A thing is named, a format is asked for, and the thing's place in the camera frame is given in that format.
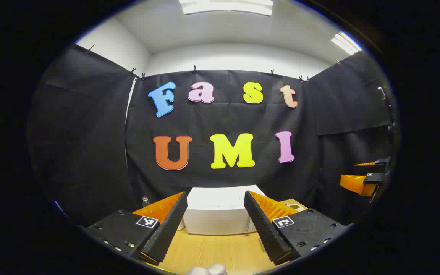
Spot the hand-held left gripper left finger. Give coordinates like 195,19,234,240
84,191,189,266

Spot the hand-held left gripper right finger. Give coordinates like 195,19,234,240
244,190,349,266

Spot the white microwave oven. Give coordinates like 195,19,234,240
183,185,267,236

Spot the ceiling light panel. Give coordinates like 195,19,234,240
178,0,274,16
331,32,362,56

